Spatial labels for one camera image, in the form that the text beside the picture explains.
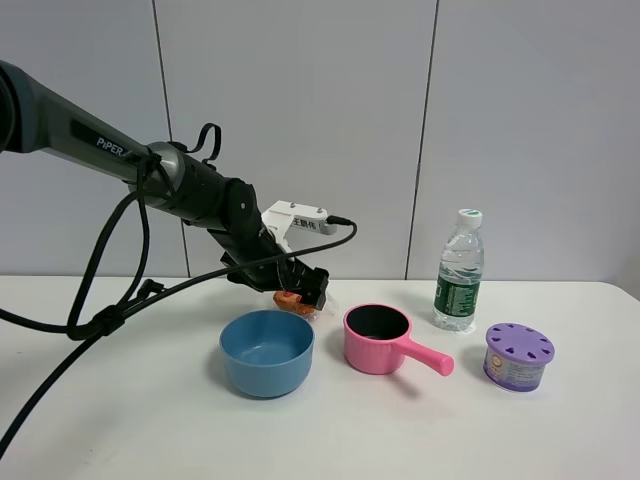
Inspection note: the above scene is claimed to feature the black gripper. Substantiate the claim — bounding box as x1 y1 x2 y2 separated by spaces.
227 258 329 310

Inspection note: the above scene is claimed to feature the strawberry tart pastry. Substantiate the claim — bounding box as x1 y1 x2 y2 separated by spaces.
261 290 338 322

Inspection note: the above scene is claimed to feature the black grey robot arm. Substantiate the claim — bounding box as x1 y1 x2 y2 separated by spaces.
1 62 328 309

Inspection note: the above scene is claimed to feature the pink toy saucepan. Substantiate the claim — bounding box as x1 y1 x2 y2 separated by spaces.
343 304 455 376

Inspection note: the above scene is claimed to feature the blue plastic bowl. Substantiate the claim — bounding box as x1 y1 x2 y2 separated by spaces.
219 310 315 399

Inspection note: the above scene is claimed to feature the clear water bottle green label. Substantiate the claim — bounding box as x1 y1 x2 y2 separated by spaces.
433 209 484 331

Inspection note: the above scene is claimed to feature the purple air freshener can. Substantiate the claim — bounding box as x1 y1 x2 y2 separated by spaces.
483 323 555 393

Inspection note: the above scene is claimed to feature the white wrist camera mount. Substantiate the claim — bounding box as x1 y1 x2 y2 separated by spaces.
261 200 337 253

